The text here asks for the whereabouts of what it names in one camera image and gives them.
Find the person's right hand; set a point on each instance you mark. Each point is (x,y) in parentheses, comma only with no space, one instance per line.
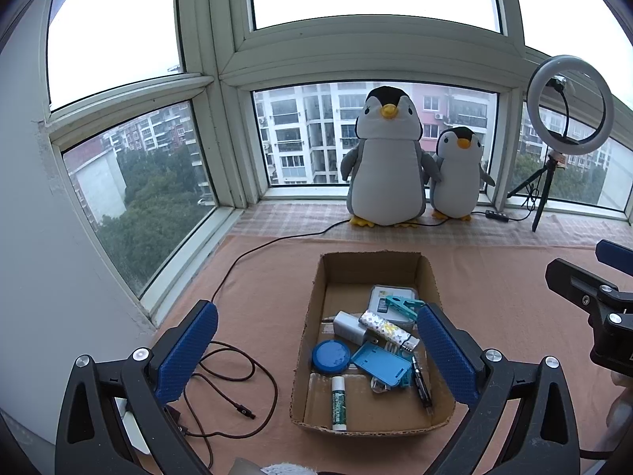
(622,405)

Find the blue round tin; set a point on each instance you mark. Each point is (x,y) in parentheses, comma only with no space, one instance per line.
(331,356)

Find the large penguin plush toy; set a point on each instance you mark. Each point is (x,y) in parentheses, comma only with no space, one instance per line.
(388,178)

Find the white green lip balm stick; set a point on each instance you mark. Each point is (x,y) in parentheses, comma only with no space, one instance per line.
(339,401)

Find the teal plastic clip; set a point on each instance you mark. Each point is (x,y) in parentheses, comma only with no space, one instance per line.
(403,304)

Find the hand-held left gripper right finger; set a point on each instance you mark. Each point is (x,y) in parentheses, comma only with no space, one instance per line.
(447,351)

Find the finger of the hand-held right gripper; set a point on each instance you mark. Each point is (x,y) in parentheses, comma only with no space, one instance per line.
(615,256)
(573,282)

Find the white wall charger plug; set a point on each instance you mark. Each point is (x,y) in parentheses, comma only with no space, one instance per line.
(348,327)

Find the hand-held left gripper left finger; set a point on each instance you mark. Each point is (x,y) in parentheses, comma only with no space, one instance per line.
(185,356)

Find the clear plastic product box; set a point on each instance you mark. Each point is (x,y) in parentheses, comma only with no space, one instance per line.
(381,302)

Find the cardboard box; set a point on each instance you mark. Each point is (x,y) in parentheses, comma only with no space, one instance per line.
(366,272)

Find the patterned white tube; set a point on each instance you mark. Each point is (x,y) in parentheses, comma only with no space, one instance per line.
(385,329)

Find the pink felt mat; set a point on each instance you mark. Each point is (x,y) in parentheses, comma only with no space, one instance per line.
(272,282)

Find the white window frame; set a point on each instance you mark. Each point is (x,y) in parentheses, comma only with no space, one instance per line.
(212,109)

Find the small penguin plush toy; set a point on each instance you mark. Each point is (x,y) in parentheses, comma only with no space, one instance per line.
(457,183)

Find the white fuzzy cloth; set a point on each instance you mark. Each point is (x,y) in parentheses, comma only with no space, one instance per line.
(289,470)

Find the white power adapter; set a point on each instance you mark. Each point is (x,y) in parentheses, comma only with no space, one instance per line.
(134,433)

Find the black pen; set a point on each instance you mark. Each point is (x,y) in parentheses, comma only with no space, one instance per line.
(423,391)

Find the light blue plastic case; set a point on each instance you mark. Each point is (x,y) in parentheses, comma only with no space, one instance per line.
(381,363)

